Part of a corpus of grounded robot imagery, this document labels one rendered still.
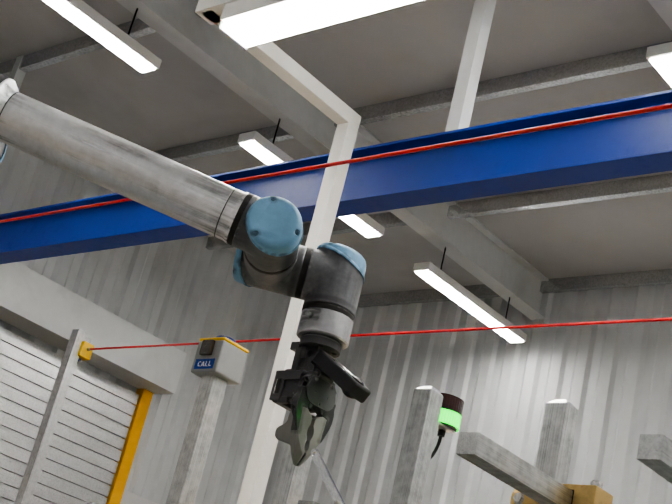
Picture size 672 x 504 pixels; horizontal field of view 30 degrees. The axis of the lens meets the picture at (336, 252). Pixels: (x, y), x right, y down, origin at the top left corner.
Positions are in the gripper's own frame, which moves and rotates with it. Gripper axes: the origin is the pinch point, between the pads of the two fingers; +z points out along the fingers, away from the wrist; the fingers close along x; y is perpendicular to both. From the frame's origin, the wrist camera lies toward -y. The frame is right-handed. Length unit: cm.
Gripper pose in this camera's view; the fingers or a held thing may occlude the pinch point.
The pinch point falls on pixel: (301, 457)
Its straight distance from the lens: 200.9
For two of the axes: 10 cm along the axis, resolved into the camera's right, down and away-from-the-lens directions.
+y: -7.5, 0.8, 6.5
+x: -6.1, -4.4, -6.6
